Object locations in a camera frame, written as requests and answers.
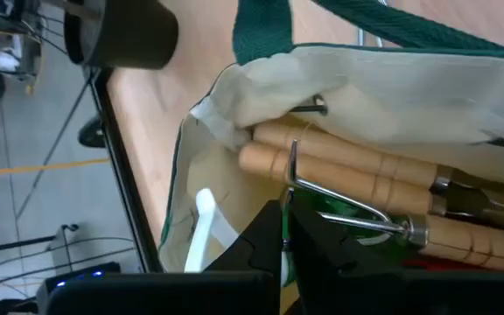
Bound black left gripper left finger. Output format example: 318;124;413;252
37;199;285;315

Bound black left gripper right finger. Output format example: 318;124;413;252
288;199;504;315

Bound bent-prong rake wooden handle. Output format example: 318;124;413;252
280;138;504;274

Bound trowel with wooden handle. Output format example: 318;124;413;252
237;142;504;234

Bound cultivator with wooden handle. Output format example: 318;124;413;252
250;120;504;207

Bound beige green-trimmed gardening bag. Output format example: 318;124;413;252
157;0;504;275

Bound black device blue lights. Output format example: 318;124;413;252
36;261;123;299

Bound black table frame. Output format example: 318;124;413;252
86;66;165;275

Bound black floor cable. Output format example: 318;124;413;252
14;77;92;221

